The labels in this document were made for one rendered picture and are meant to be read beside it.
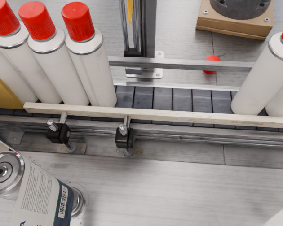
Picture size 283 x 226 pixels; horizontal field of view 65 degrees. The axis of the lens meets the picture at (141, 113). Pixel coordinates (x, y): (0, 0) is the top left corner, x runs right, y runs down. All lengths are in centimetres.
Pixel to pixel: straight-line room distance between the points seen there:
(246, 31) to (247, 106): 29
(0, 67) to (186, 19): 49
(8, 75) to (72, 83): 10
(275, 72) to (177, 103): 18
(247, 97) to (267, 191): 15
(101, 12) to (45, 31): 42
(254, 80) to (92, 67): 24
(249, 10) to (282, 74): 32
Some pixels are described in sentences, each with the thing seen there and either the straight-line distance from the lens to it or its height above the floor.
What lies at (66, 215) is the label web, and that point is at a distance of 33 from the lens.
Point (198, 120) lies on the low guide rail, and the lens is 40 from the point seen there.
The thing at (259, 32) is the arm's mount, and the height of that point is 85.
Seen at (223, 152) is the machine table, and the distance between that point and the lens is 47.
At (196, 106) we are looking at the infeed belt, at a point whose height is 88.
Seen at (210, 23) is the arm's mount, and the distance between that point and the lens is 65.
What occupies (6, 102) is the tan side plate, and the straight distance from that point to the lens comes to 47.
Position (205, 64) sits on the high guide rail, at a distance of 40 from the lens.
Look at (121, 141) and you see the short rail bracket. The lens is 36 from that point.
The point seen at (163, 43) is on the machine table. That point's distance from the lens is 62.
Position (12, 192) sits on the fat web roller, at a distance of 23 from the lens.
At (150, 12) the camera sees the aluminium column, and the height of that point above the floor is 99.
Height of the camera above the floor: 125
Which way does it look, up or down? 61 degrees down
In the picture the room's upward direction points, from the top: 3 degrees counter-clockwise
